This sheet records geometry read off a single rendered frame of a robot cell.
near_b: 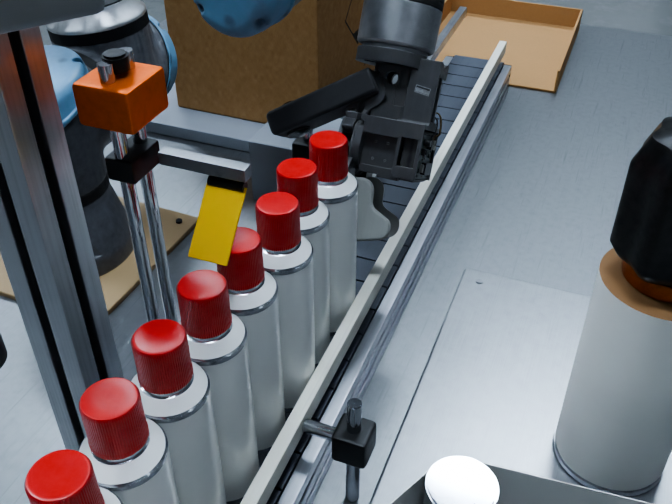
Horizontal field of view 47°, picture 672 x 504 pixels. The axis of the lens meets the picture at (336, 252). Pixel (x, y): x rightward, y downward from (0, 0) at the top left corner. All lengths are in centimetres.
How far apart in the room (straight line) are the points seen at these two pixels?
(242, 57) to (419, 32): 47
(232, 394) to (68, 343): 15
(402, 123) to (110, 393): 39
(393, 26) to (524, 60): 76
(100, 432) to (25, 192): 18
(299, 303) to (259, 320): 6
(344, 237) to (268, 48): 49
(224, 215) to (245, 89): 65
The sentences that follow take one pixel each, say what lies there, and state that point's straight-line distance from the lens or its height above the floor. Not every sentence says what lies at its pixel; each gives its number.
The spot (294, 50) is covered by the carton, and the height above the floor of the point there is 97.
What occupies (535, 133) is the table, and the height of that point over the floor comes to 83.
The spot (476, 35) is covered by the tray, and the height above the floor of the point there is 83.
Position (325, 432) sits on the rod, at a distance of 64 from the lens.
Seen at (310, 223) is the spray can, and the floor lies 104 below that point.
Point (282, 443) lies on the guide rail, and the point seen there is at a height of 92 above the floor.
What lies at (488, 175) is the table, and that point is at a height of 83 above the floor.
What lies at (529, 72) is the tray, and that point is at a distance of 142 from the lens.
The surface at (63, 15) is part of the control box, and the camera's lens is 36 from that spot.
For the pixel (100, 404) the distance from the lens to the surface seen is 45.
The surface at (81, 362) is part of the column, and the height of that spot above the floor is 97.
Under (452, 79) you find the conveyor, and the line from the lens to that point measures 126.
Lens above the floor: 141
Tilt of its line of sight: 38 degrees down
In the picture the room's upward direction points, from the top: straight up
